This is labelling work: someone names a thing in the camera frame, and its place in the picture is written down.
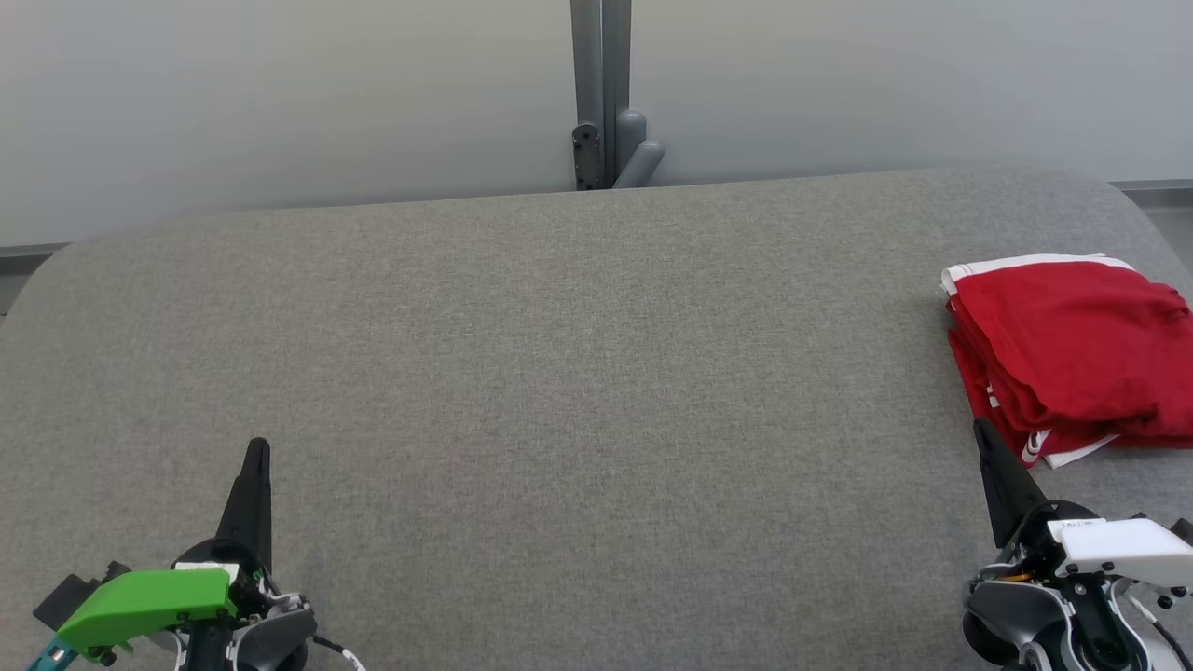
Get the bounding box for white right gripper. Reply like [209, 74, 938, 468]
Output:
[974, 419, 1193, 583]

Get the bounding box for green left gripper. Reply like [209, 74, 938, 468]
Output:
[56, 438, 273, 653]

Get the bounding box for red Bulls jersey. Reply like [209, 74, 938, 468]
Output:
[949, 326, 1193, 469]

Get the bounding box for red shorts with white trim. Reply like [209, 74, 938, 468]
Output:
[941, 253, 1193, 439]

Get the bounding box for grey fabric sofa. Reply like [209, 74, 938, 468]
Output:
[0, 168, 1193, 671]

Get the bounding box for black left arm cable bundle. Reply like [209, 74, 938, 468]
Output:
[312, 634, 369, 671]

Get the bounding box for left camera cable teal plug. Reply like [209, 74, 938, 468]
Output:
[26, 638, 80, 671]

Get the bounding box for grey metal post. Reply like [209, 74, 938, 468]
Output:
[569, 0, 665, 192]

